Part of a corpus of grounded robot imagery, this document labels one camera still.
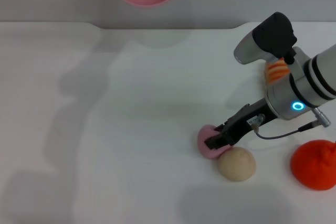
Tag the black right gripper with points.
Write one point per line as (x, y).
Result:
(246, 123)

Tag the pink peach toy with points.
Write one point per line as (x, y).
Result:
(206, 142)

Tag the beige steamed bun toy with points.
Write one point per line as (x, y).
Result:
(237, 165)

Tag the orange striped bread loaf toy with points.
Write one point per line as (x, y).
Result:
(275, 73)

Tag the red-orange persimmon toy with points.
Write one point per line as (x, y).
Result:
(312, 166)

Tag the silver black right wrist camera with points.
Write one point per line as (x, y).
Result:
(267, 37)

